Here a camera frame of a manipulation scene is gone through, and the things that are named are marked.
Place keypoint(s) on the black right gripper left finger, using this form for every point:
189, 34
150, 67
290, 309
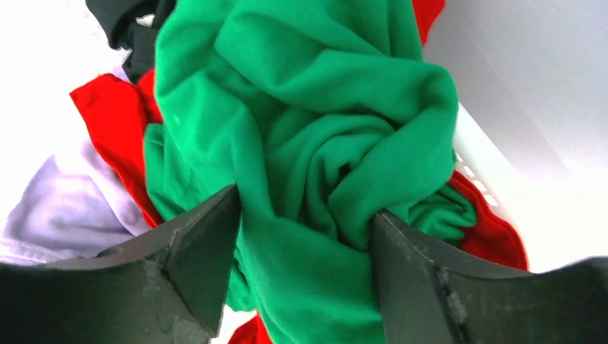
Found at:
168, 285

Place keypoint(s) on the green t-shirt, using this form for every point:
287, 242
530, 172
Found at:
304, 118

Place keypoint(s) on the white plastic laundry basket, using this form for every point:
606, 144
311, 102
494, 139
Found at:
485, 166

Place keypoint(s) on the lavender t-shirt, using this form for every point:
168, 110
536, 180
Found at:
74, 206

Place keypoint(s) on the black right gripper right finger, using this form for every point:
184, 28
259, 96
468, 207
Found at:
431, 292

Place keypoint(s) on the red t-shirt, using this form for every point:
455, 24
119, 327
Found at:
119, 128

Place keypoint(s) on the black t-shirt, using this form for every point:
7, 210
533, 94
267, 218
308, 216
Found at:
132, 25

